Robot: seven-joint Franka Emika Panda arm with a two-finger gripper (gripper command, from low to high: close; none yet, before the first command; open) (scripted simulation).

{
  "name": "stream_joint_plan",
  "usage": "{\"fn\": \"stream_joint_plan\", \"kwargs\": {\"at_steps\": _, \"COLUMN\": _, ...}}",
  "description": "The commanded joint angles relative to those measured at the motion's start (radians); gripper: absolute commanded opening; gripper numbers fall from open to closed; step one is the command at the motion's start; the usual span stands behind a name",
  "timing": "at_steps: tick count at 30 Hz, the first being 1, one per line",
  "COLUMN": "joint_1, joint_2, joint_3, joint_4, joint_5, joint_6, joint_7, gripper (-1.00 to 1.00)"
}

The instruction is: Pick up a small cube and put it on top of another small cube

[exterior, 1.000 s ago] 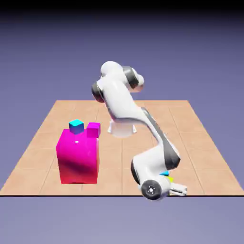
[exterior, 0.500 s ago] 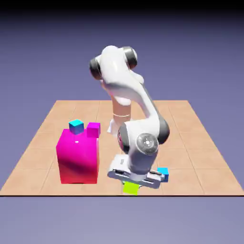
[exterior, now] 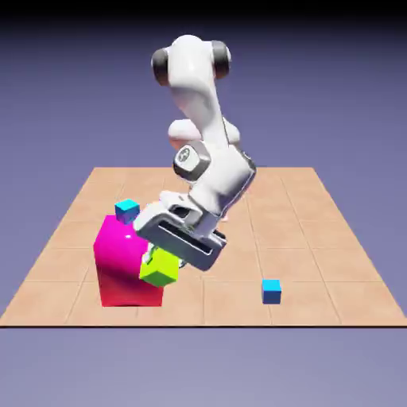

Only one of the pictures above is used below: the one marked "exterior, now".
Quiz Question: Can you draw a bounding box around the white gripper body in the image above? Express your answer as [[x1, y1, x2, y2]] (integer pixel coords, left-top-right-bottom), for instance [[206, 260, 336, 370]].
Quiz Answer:
[[132, 203, 228, 272]]

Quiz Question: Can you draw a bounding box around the small lime green cube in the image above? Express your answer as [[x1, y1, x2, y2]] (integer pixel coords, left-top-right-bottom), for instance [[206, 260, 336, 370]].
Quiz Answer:
[[138, 247, 180, 288]]

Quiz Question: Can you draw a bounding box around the small blue cube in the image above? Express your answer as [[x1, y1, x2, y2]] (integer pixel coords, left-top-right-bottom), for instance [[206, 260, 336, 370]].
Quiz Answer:
[[262, 278, 283, 305], [114, 199, 141, 226]]

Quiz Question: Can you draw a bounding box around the large magenta box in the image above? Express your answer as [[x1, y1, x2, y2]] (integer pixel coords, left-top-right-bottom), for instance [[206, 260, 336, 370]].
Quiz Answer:
[[92, 214, 165, 308]]

